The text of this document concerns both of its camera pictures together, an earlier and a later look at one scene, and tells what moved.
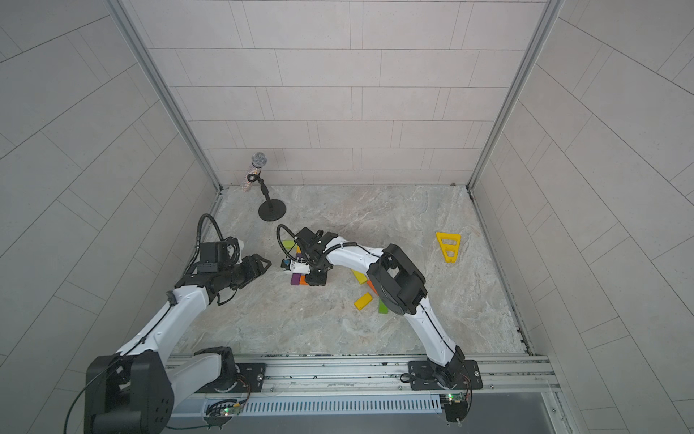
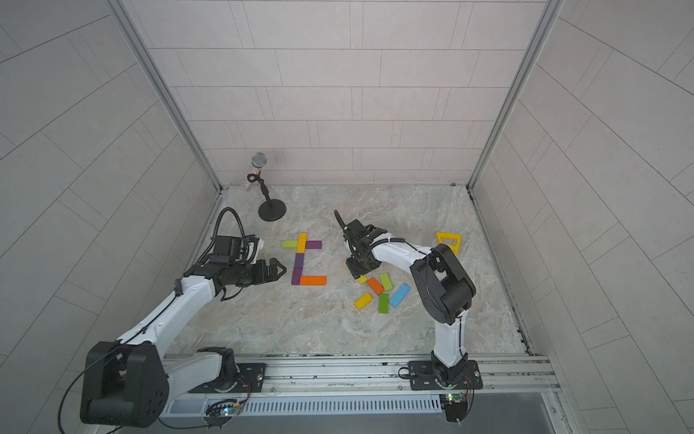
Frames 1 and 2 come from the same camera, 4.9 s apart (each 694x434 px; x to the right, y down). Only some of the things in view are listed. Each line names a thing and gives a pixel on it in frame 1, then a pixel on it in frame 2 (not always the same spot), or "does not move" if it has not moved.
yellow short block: x=363 y=301 does not move
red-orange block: x=372 y=286 does not move
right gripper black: x=315 y=278 → x=354 y=268
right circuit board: x=455 y=407 does not move
